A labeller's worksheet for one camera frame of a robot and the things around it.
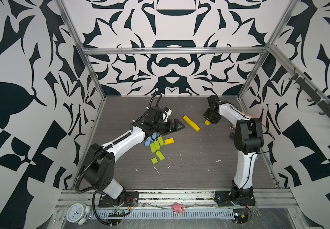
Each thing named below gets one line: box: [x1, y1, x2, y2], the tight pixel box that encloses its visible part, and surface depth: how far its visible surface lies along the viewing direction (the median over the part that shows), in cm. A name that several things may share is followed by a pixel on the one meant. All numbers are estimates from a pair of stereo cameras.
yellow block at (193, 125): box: [182, 115, 201, 133], surface depth 106 cm
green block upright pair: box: [149, 140, 161, 154], surface depth 93 cm
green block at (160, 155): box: [155, 150, 165, 161], surface depth 91 cm
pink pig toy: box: [171, 202, 186, 214], surface depth 71 cm
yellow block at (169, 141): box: [164, 137, 175, 146], surface depth 96 cm
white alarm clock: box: [66, 202, 92, 226], surface depth 69 cm
